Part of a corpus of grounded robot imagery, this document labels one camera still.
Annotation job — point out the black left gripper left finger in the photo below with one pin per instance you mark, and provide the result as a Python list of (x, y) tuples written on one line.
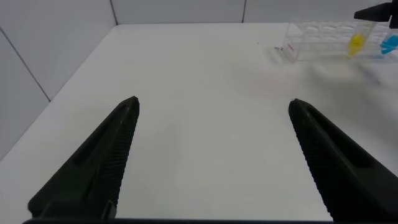
[(93, 174)]

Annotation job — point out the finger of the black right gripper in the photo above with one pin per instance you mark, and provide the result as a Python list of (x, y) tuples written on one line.
[(379, 13)]

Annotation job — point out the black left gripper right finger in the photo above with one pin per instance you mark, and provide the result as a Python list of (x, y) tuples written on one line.
[(345, 183)]

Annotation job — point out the test tube with blue pigment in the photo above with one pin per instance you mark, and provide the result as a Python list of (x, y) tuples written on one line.
[(390, 44)]

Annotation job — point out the test tube with yellow pigment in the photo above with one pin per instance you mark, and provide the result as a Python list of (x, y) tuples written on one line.
[(357, 43)]

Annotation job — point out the clear acrylic test tube rack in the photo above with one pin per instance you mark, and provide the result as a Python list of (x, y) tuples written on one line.
[(314, 40)]

